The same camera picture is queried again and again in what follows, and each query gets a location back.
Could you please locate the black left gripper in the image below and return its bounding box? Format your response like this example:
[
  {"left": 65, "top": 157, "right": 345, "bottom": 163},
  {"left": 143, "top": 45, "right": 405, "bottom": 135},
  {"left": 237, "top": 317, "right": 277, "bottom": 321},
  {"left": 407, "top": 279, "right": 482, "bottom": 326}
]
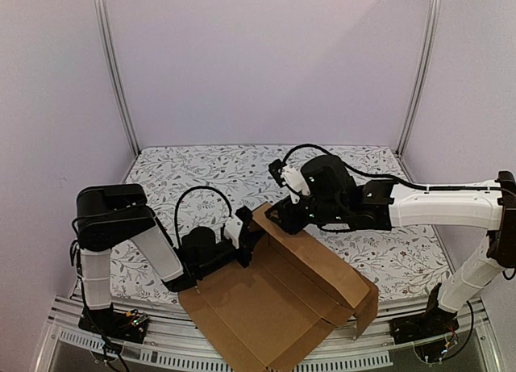
[{"left": 196, "top": 228, "right": 264, "bottom": 279}]

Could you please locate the brown cardboard box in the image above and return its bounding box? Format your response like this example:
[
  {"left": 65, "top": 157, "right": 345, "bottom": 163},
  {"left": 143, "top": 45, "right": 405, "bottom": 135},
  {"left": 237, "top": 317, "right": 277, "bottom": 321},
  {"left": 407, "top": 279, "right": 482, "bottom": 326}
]
[{"left": 178, "top": 203, "right": 379, "bottom": 371}]

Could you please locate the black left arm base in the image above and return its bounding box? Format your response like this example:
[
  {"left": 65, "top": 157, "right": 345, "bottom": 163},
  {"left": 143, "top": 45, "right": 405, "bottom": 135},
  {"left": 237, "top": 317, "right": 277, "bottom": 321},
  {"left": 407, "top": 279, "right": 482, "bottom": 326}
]
[{"left": 78, "top": 306, "right": 150, "bottom": 344}]

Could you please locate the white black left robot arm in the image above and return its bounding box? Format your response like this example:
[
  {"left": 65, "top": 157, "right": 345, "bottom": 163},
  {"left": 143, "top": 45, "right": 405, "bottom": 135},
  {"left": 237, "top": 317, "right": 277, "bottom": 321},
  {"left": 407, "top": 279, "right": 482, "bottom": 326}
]
[{"left": 72, "top": 184, "right": 264, "bottom": 335}]

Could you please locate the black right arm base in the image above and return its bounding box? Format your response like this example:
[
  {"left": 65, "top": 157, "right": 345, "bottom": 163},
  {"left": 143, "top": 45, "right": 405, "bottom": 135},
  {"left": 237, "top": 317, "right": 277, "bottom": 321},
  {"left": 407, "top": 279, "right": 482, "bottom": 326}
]
[{"left": 389, "top": 306, "right": 460, "bottom": 345}]

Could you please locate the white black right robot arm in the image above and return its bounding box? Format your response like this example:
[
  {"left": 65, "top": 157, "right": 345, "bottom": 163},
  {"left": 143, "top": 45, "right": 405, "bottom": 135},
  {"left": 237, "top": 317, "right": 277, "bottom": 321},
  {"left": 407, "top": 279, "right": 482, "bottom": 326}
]
[{"left": 266, "top": 154, "right": 515, "bottom": 336}]

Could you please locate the floral patterned table mat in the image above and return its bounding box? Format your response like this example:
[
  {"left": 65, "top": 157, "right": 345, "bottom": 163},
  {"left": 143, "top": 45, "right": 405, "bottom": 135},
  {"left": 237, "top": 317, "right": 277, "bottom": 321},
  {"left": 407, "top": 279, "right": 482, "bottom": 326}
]
[{"left": 126, "top": 145, "right": 451, "bottom": 301}]

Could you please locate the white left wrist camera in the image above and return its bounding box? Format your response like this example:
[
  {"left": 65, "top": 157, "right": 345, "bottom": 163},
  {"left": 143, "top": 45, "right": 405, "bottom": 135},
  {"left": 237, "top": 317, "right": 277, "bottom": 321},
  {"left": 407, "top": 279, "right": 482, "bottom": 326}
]
[{"left": 223, "top": 206, "right": 252, "bottom": 249}]

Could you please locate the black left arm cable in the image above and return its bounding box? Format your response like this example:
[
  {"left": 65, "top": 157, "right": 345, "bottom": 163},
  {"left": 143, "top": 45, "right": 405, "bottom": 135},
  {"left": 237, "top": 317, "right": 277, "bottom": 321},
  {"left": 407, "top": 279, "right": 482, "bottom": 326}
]
[{"left": 173, "top": 186, "right": 234, "bottom": 252}]

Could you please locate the aluminium front rail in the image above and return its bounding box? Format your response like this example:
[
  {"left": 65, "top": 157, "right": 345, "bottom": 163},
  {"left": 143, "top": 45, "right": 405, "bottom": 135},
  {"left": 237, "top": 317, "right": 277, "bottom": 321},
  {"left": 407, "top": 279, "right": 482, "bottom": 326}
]
[{"left": 36, "top": 286, "right": 504, "bottom": 371}]

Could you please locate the aluminium frame post right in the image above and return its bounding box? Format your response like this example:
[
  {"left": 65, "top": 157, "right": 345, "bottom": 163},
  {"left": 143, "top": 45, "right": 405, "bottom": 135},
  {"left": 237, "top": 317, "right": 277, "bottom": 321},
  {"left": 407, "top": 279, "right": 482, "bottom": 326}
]
[{"left": 395, "top": 0, "right": 442, "bottom": 159}]

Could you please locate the aluminium frame post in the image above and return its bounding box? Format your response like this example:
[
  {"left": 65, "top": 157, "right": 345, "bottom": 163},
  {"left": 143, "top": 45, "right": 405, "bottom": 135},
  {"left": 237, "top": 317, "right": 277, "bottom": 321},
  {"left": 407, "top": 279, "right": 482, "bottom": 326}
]
[
  {"left": 94, "top": 0, "right": 141, "bottom": 157},
  {"left": 395, "top": 0, "right": 442, "bottom": 159}
]

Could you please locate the aluminium frame post left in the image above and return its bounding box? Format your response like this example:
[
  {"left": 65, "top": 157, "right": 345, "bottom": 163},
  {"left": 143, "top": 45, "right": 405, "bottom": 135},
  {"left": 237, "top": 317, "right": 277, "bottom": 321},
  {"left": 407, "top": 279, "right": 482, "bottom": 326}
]
[{"left": 94, "top": 0, "right": 141, "bottom": 157}]

